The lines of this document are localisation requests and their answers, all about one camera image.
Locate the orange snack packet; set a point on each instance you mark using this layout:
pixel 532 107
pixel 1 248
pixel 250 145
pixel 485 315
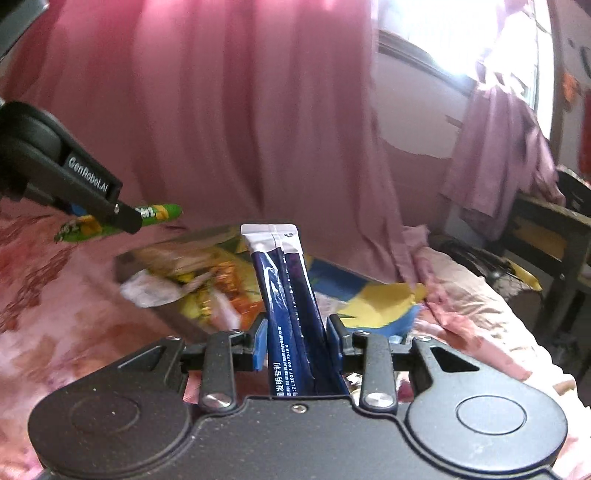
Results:
pixel 231 286

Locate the green sausage stick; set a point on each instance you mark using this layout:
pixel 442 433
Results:
pixel 161 213

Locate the floral pink blanket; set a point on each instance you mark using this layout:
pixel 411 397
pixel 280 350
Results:
pixel 69 323

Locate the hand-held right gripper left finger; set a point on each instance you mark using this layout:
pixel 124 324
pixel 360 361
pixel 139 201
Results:
pixel 260 344

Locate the wooden desk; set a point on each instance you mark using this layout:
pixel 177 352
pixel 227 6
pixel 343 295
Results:
pixel 554 221

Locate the window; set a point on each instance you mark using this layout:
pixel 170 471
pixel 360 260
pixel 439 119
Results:
pixel 438 37

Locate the grey tray box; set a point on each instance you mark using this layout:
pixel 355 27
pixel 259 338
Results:
pixel 175 314

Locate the small pink curtain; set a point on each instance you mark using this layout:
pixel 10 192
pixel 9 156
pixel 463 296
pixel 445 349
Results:
pixel 498 152

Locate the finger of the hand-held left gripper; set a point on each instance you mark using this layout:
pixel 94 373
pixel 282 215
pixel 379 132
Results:
pixel 124 219

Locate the large pink curtain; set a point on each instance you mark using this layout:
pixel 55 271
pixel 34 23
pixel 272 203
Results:
pixel 231 115

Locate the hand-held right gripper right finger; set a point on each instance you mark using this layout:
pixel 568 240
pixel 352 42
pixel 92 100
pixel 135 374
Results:
pixel 339 344

